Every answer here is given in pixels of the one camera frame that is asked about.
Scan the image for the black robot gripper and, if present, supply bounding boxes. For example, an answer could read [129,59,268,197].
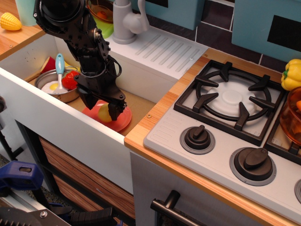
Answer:
[75,58,126,121]

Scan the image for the yellow toy potato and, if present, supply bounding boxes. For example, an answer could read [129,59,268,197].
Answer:
[98,103,112,123]

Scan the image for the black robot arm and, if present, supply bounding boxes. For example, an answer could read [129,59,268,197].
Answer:
[33,0,127,121]

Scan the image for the pink plastic plate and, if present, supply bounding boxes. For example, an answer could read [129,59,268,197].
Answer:
[82,100,132,132]

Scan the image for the red toy strawberry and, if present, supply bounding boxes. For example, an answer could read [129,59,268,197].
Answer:
[62,71,79,90]

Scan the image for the toy fried egg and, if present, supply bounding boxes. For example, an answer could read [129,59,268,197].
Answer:
[41,81,58,94]

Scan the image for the red and yellow toy cup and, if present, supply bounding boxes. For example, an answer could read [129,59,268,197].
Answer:
[40,56,55,73]

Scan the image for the green plastic cutting board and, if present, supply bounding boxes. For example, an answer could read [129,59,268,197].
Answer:
[93,16,114,39]

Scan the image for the grey toy faucet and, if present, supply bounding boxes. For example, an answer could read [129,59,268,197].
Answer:
[112,0,150,44]

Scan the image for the amber glass bowl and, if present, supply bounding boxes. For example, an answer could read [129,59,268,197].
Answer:
[87,0,113,24]

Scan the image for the left black stove knob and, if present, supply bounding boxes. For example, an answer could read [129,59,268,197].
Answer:
[180,125,215,155]

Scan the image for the black stove knob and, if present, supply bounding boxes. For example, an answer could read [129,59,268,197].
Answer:
[229,147,277,186]
[180,125,215,155]

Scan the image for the blue clamp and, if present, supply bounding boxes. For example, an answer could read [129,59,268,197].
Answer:
[0,161,44,192]

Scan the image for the teal plastic cup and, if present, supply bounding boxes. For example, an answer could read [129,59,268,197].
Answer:
[15,0,37,26]

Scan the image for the yellow toy corn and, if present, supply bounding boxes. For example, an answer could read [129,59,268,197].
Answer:
[0,12,22,31]

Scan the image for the white burner cap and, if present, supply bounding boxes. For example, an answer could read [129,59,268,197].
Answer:
[202,81,260,117]

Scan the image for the black stove grate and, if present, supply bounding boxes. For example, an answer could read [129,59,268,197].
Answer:
[264,100,301,165]
[174,60,286,146]

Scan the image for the middle black stove knob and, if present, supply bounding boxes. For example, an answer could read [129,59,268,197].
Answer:
[229,147,277,186]

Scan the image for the orange transparent pot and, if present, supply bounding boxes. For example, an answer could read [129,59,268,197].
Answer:
[280,87,301,145]

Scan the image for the yellow toy bell pepper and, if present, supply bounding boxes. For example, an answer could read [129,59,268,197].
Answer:
[281,59,301,91]

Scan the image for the right grey stove knob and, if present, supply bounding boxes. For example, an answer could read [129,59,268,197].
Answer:
[294,180,301,203]

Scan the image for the blue handled spatula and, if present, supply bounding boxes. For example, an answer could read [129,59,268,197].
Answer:
[53,53,68,94]

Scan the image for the black oven door handle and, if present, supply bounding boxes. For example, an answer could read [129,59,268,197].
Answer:
[150,190,204,226]

